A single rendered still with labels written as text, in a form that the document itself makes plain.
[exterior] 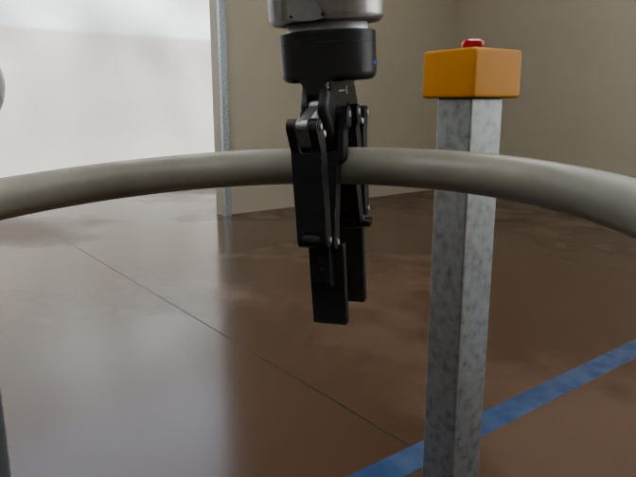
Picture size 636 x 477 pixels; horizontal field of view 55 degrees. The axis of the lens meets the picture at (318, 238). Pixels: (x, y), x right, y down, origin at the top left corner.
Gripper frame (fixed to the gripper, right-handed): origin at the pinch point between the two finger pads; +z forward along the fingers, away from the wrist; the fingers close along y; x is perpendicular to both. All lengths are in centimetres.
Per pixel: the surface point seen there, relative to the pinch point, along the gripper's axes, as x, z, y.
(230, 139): -254, 41, -441
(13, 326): -210, 88, -143
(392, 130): -148, 54, -613
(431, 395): -3, 45, -59
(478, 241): 5, 14, -61
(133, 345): -144, 91, -143
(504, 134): -32, 66, -655
